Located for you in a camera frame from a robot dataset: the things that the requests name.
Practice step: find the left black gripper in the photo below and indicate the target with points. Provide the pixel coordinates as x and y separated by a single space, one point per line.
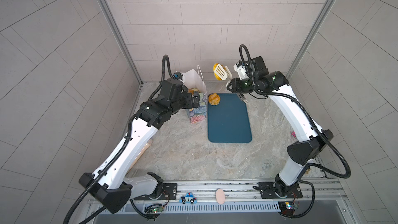
195 100

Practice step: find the pink oval eraser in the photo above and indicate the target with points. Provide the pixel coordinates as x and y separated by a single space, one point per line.
220 196

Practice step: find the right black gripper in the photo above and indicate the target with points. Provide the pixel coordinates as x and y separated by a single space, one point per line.
235 86

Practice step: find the blue toy car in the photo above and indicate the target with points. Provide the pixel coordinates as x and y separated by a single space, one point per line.
188 198

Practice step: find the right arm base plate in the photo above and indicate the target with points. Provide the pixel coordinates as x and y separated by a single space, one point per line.
278 190

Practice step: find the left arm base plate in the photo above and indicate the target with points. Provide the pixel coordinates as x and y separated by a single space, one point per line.
169 192

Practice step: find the right circuit board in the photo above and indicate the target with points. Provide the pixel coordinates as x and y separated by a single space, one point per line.
287 208

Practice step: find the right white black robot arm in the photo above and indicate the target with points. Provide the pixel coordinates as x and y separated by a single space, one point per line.
253 76

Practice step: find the floral paper gift bag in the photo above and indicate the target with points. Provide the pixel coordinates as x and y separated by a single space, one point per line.
194 81

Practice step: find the aluminium rail frame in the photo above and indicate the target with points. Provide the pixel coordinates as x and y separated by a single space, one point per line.
242 197

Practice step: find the teal rectangular tray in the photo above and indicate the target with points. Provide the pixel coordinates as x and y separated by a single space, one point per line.
228 122

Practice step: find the round swirl bun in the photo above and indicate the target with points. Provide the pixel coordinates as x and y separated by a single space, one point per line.
214 99

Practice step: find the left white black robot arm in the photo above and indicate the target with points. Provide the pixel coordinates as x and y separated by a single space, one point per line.
107 184

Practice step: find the left circuit board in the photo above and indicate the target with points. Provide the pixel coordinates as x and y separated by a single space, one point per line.
154 209

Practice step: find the reddish brown croissant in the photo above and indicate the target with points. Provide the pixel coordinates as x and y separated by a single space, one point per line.
193 90

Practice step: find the small yellow striped bun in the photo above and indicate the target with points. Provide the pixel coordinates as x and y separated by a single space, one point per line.
218 71

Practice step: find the metal tongs with white tips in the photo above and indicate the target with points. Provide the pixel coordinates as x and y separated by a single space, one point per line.
228 77

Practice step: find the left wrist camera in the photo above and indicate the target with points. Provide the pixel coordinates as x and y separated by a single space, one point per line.
178 76

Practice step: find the circuit board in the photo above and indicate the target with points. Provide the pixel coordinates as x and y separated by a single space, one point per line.
287 208
154 209

